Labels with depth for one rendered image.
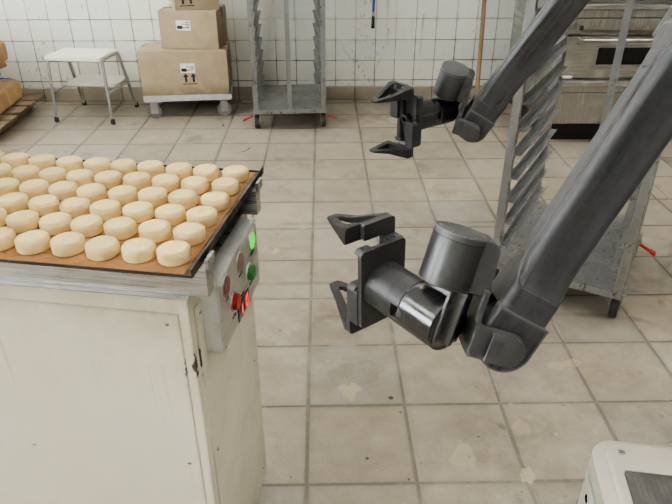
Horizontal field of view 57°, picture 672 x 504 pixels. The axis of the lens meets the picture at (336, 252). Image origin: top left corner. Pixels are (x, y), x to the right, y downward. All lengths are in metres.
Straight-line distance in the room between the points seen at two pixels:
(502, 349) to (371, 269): 0.17
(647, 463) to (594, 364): 0.73
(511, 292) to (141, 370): 0.67
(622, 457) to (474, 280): 1.05
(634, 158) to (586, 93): 3.66
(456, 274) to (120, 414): 0.74
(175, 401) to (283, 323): 1.26
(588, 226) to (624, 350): 1.79
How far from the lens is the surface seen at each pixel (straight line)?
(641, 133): 0.66
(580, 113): 4.34
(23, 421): 1.32
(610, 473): 1.61
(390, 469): 1.84
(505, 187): 2.36
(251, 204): 1.21
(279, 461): 1.85
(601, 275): 2.54
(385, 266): 0.70
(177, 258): 0.94
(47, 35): 5.34
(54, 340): 1.15
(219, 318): 1.05
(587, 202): 0.65
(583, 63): 4.22
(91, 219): 1.08
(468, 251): 0.63
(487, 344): 0.65
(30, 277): 1.11
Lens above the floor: 1.37
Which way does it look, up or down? 30 degrees down
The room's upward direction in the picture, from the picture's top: straight up
